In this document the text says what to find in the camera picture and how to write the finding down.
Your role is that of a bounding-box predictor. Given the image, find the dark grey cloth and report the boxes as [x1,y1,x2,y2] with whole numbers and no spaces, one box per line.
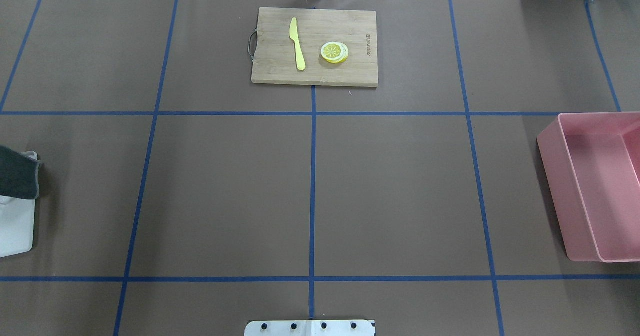
[0,146,41,200]

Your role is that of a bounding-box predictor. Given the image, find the lemon slice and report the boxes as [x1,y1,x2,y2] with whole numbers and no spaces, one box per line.
[320,41,350,64]

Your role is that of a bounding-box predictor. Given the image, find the bamboo cutting board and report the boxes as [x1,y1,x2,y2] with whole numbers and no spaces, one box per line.
[251,6,379,88]

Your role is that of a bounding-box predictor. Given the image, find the yellow plastic knife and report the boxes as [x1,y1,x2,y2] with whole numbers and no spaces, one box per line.
[288,17,307,72]

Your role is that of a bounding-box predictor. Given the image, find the pink plastic bin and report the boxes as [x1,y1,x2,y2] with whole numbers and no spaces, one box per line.
[537,112,640,263]

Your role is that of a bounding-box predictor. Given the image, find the white rectangular tray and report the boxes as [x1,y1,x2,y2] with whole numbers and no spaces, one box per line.
[0,151,40,258]

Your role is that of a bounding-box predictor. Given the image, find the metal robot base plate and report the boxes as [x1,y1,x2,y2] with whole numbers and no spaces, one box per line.
[244,319,377,336]

